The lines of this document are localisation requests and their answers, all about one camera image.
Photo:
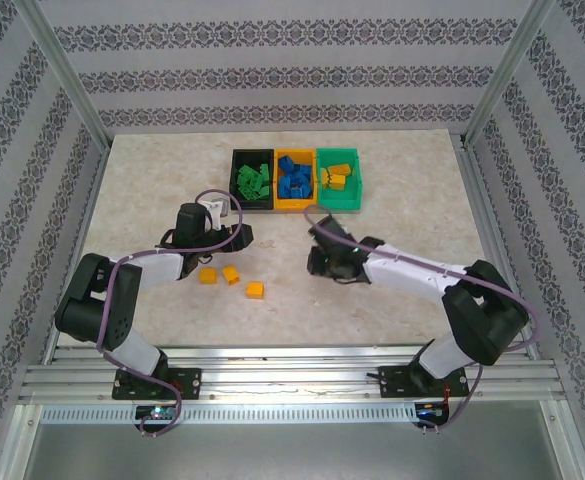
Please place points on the yellow plastic bin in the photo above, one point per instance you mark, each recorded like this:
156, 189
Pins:
294, 204

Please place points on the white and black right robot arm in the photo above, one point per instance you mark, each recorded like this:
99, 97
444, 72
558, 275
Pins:
407, 275

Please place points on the aluminium side rail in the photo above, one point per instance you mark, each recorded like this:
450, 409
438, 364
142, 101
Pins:
492, 225
84, 220

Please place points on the aluminium frame post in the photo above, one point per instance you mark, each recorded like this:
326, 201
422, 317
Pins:
512, 70
62, 70

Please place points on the long blue lego brick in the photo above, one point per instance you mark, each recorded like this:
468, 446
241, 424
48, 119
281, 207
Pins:
290, 172

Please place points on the grey metal shelf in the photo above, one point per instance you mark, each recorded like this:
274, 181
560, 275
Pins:
292, 450

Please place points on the green plastic bin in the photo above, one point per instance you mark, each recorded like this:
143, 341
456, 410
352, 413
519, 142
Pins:
342, 199

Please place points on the small circuit board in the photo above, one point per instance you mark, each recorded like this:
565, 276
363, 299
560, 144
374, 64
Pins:
429, 411
158, 413

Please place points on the black plastic bin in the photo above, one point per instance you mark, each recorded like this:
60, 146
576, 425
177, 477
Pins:
252, 204

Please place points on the aluminium mounting rail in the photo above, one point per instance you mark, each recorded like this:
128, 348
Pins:
292, 375

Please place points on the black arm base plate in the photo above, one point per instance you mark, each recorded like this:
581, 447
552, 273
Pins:
189, 382
394, 382

